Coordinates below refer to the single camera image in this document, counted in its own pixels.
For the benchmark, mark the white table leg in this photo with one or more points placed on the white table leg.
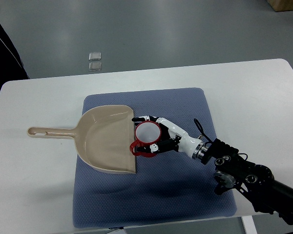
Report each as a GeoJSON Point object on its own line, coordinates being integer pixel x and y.
{"type": "Point", "coordinates": [249, 225]}

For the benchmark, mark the cardboard box corner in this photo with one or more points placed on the cardboard box corner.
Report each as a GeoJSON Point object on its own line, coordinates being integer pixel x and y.
{"type": "Point", "coordinates": [281, 5]}

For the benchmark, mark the beige plastic dustpan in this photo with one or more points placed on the beige plastic dustpan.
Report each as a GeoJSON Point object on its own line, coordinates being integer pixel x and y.
{"type": "Point", "coordinates": [102, 138]}

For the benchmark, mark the bystander dark clothing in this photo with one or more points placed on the bystander dark clothing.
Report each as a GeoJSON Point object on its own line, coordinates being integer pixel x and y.
{"type": "Point", "coordinates": [11, 65]}

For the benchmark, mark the red mug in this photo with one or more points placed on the red mug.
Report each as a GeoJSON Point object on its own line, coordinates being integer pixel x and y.
{"type": "Point", "coordinates": [146, 133]}

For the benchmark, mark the upper metal floor plate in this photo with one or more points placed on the upper metal floor plate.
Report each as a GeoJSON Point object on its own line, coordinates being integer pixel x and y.
{"type": "Point", "coordinates": [94, 56]}

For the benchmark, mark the lower metal floor plate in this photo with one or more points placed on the lower metal floor plate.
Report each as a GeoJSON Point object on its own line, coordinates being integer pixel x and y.
{"type": "Point", "coordinates": [95, 66]}

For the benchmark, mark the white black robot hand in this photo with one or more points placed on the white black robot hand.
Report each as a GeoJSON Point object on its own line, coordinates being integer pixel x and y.
{"type": "Point", "coordinates": [173, 138]}

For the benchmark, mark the metal floor plate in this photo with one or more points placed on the metal floor plate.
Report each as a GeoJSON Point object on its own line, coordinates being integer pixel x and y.
{"type": "Point", "coordinates": [94, 56]}
{"type": "Point", "coordinates": [95, 66]}

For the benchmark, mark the blue textured mat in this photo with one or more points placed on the blue textured mat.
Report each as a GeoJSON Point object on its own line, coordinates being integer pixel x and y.
{"type": "Point", "coordinates": [168, 187]}

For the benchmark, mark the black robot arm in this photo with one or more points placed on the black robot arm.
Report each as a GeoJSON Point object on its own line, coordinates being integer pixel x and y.
{"type": "Point", "coordinates": [255, 182]}

